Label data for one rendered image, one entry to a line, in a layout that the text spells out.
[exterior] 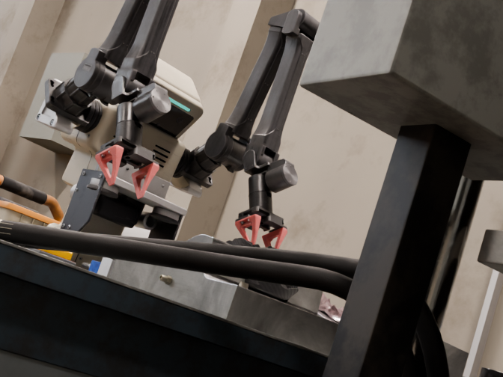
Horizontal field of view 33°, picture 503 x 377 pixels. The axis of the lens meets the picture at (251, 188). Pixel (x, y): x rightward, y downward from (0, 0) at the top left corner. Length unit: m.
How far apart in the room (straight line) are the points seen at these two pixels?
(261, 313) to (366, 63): 0.63
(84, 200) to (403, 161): 1.18
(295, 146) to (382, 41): 4.91
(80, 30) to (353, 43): 7.75
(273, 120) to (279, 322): 0.83
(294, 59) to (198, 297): 0.91
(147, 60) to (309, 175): 3.78
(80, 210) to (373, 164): 3.46
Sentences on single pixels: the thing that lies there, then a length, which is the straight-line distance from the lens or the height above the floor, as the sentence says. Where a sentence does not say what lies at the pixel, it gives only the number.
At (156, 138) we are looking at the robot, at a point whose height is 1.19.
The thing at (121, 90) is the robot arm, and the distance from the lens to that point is 1.87.
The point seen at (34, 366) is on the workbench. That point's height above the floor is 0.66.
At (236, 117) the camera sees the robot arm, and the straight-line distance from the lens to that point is 2.26.
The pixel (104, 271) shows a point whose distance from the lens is 1.87.
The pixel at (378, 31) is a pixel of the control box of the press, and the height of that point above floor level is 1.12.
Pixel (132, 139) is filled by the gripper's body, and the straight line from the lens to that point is 1.82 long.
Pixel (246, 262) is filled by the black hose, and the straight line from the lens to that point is 1.17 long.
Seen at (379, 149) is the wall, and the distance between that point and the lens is 5.34.
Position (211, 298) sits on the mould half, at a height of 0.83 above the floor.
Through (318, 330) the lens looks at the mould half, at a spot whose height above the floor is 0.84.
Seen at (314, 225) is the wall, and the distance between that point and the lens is 5.44.
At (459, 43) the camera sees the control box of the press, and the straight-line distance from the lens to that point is 0.94.
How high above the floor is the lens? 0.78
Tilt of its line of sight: 10 degrees up
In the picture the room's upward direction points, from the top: 19 degrees clockwise
